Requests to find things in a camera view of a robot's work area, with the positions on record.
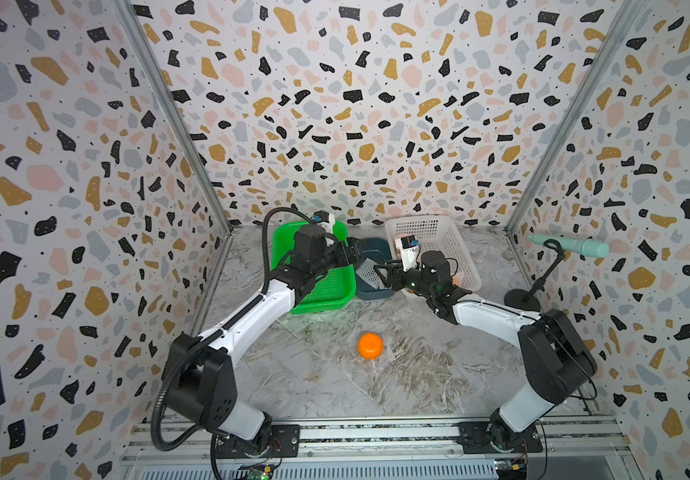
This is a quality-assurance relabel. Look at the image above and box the netted orange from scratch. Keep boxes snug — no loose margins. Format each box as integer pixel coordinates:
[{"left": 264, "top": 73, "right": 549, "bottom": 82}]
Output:
[{"left": 357, "top": 332, "right": 384, "bottom": 360}]

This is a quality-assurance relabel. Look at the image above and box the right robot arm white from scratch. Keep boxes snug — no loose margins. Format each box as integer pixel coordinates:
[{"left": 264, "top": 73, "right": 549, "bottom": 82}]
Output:
[{"left": 373, "top": 250, "right": 597, "bottom": 453}]

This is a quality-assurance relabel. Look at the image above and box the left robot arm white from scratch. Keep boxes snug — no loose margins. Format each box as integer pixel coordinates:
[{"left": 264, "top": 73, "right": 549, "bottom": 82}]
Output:
[{"left": 151, "top": 222, "right": 363, "bottom": 451}]

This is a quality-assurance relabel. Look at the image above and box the dark teal plastic bin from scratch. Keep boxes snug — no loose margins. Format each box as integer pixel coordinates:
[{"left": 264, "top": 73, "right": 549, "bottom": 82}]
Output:
[{"left": 354, "top": 237, "right": 394, "bottom": 301}]

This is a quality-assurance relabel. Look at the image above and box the green plastic mesh basket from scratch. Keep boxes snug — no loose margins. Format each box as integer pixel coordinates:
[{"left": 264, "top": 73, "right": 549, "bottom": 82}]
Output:
[{"left": 270, "top": 221, "right": 356, "bottom": 315}]

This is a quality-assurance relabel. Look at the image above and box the white plastic mesh basket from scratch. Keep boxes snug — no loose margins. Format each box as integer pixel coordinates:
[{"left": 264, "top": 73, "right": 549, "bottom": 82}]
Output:
[{"left": 385, "top": 215, "right": 482, "bottom": 292}]

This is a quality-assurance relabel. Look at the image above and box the black microphone stand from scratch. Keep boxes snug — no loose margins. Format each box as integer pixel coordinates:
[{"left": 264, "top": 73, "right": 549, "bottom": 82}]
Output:
[{"left": 504, "top": 239, "right": 566, "bottom": 312}]

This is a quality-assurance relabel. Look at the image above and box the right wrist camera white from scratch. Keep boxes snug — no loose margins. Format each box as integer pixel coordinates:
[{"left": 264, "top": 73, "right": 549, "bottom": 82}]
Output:
[{"left": 394, "top": 235, "right": 420, "bottom": 271}]

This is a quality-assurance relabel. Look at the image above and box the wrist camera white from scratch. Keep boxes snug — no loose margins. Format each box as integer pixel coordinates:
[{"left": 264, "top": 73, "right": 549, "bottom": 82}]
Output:
[
  {"left": 394, "top": 235, "right": 420, "bottom": 271},
  {"left": 312, "top": 210, "right": 336, "bottom": 234}
]

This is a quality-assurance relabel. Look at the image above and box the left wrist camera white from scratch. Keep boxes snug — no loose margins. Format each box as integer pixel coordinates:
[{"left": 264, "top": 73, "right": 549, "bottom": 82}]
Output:
[{"left": 312, "top": 210, "right": 336, "bottom": 234}]

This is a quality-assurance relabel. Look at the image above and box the black corrugated cable conduit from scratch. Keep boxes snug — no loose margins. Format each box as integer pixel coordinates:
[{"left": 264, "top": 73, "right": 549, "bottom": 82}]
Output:
[{"left": 150, "top": 206, "right": 322, "bottom": 452}]

